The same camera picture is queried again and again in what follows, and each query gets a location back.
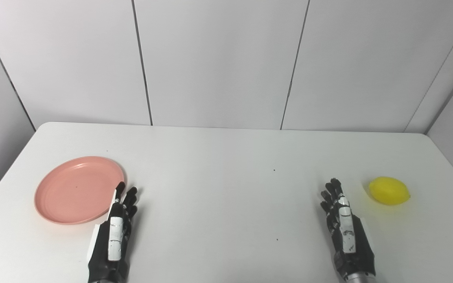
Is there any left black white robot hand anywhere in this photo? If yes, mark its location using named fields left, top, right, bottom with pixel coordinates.
left=87, top=181, right=139, bottom=283

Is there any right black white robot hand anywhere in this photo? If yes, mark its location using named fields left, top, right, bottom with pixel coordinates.
left=320, top=178, right=377, bottom=283

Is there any yellow lemon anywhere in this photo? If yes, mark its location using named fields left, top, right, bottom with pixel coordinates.
left=368, top=176, right=411, bottom=206

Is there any pink round plate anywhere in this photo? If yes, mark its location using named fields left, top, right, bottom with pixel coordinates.
left=34, top=156, right=127, bottom=226

